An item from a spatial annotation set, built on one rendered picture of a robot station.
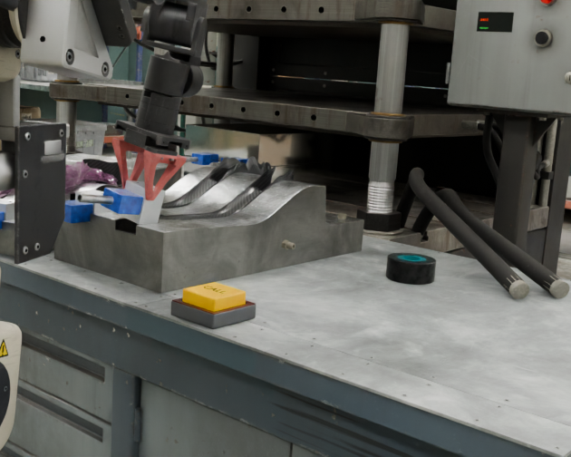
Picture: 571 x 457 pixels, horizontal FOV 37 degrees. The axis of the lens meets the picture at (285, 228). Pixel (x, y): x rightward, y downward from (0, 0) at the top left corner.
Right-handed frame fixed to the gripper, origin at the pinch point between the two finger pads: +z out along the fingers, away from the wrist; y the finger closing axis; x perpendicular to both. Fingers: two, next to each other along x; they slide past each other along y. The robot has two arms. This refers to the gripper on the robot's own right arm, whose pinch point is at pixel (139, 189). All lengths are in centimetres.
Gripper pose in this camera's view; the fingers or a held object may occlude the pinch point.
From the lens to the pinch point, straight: 127.1
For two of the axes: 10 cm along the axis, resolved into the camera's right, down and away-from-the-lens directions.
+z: -2.6, 9.5, 1.7
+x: -6.3, -0.3, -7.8
